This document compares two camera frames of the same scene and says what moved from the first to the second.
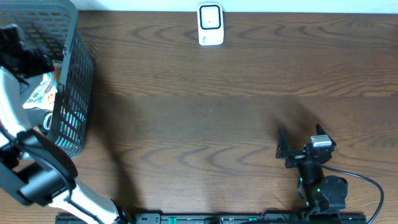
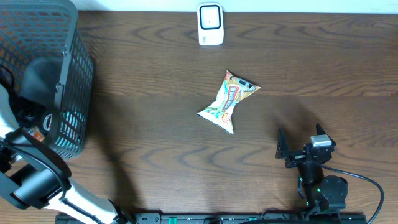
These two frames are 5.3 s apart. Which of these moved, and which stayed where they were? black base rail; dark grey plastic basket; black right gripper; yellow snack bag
Moved: yellow snack bag
Stayed: dark grey plastic basket; black right gripper; black base rail
